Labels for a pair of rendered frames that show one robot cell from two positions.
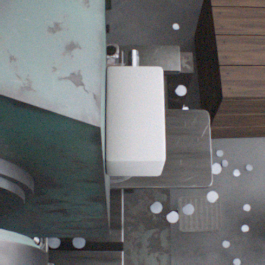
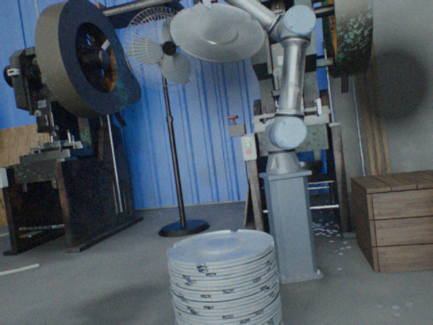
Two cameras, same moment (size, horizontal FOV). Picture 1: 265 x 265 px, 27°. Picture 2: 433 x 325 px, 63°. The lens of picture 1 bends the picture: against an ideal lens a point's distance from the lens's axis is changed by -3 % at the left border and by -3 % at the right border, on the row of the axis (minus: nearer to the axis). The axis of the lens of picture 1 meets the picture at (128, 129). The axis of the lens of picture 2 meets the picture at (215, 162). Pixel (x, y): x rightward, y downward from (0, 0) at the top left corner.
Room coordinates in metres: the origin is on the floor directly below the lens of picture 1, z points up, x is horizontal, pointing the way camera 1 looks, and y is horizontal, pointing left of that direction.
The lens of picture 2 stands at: (0.49, -2.18, 0.61)
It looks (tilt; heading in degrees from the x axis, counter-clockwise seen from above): 3 degrees down; 108
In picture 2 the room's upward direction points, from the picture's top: 7 degrees counter-clockwise
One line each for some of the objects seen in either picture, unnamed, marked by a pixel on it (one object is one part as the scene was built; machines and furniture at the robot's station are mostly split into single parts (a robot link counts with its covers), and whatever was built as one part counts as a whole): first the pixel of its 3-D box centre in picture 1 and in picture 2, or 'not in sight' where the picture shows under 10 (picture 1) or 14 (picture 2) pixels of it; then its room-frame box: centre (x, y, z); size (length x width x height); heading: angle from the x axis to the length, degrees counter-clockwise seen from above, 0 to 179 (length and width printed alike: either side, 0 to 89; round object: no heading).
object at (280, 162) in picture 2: not in sight; (282, 160); (0.29, -0.63, 0.50); 0.15 x 0.15 x 0.10
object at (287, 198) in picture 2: not in sight; (289, 223); (0.29, -0.63, 0.23); 0.19 x 0.19 x 0.45; 22
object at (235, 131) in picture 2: not in sight; (239, 139); (-0.02, -0.09, 0.62); 0.10 x 0.06 x 0.20; 4
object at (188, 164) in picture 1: (137, 157); not in sight; (0.29, -0.02, 0.72); 0.25 x 0.14 x 0.14; 94
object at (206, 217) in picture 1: (115, 216); not in sight; (0.29, 0.02, 0.14); 0.59 x 0.10 x 0.05; 94
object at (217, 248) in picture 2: not in sight; (220, 245); (0.18, -1.28, 0.33); 0.29 x 0.29 x 0.01
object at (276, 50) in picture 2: not in sight; (284, 66); (0.28, 0.11, 1.04); 0.17 x 0.15 x 0.30; 94
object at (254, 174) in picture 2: not in sight; (256, 161); (0.00, 0.28, 0.45); 0.92 x 0.12 x 0.90; 94
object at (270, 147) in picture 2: not in sight; (279, 133); (0.30, -0.63, 0.62); 0.13 x 0.12 x 0.14; 111
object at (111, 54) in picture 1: (110, 60); (319, 105); (0.46, 0.04, 0.75); 0.03 x 0.03 x 0.10; 4
